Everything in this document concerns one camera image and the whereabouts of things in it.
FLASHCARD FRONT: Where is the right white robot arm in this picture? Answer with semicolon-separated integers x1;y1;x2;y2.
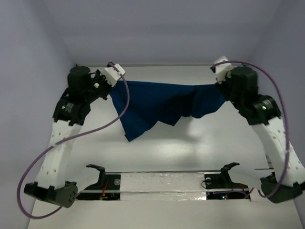
215;64;305;204

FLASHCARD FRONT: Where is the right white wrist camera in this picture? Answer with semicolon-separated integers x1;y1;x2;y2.
210;56;234;83

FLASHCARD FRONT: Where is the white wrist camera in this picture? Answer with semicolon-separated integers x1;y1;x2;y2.
210;56;234;83
102;62;125;87

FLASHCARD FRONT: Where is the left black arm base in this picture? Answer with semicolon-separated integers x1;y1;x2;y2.
77;164;121;201

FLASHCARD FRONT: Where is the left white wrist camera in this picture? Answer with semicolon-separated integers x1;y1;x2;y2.
102;62;125;87

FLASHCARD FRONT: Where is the blue printed t-shirt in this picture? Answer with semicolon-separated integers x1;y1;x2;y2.
110;81;225;142

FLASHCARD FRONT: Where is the white foam strip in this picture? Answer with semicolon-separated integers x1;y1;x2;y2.
120;172;206;201

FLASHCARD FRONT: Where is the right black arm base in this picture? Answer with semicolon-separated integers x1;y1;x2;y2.
201;162;251;200

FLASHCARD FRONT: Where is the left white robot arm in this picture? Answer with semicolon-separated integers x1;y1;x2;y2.
24;65;125;208

